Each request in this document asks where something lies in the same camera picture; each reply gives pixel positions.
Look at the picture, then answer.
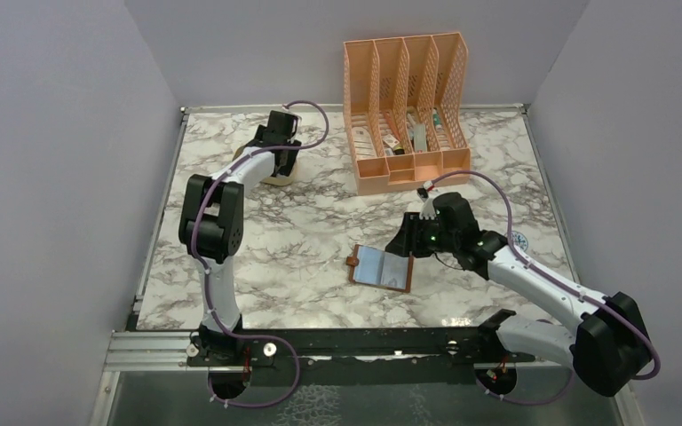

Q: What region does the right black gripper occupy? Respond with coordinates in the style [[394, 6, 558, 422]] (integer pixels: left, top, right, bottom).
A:
[[386, 211, 458, 258]]

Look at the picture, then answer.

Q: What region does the brown leather card holder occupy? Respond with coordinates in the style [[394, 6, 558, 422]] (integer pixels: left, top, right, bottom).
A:
[[345, 244, 414, 293]]

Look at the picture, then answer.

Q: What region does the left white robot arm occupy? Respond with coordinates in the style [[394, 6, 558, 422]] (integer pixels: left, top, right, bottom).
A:
[[178, 111, 301, 365]]

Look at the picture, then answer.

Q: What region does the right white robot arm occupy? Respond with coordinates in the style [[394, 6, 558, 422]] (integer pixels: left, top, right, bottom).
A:
[[385, 193, 660, 397]]

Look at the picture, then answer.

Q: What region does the tan oval card tray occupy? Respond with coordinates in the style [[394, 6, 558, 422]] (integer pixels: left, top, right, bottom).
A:
[[233, 146, 298, 186]]

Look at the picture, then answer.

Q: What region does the small box in organizer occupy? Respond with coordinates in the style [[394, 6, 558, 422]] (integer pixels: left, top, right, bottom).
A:
[[382, 134, 406, 156]]

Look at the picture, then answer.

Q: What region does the green white tube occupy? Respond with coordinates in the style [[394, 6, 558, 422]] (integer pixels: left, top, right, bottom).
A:
[[432, 110, 443, 131]]

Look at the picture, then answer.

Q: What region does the orange plastic file organizer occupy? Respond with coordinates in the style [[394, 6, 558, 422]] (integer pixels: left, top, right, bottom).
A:
[[343, 32, 472, 195]]

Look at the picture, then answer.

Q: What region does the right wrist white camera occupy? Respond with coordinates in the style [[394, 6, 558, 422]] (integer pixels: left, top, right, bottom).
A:
[[416, 185, 437, 220]]

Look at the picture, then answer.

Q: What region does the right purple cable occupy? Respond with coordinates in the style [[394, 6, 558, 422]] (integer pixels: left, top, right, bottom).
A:
[[420, 170, 662, 406]]

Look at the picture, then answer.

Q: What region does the purple cable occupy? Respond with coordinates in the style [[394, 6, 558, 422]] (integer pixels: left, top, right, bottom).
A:
[[190, 99, 330, 411], [420, 170, 662, 406]]

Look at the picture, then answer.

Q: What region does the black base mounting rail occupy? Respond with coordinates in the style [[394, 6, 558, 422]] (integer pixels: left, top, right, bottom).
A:
[[186, 327, 535, 388]]

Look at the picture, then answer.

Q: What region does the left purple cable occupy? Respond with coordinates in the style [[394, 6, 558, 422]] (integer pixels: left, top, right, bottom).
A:
[[190, 99, 330, 411]]

